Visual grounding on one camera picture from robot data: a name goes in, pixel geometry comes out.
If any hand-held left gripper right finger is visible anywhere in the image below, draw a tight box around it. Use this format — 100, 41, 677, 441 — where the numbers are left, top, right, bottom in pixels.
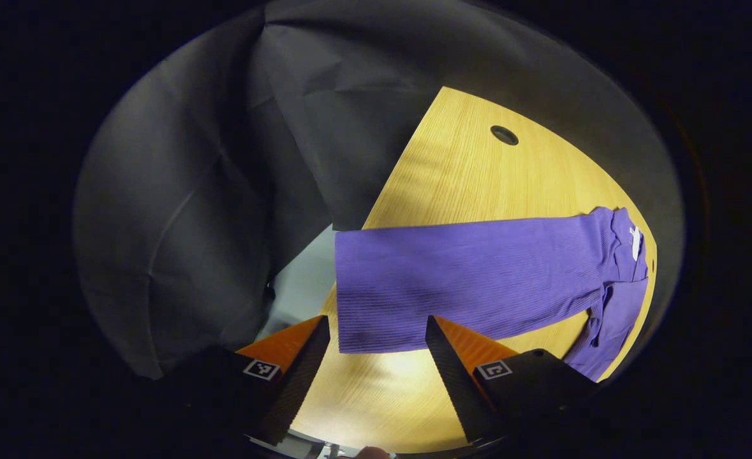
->
425, 315, 600, 444

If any purple ribbed jacket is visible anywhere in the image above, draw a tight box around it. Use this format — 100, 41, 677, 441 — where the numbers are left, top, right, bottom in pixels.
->
334, 206, 649, 382

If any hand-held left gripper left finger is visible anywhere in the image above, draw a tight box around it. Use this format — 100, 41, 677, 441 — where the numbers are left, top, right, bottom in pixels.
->
178, 314, 332, 447

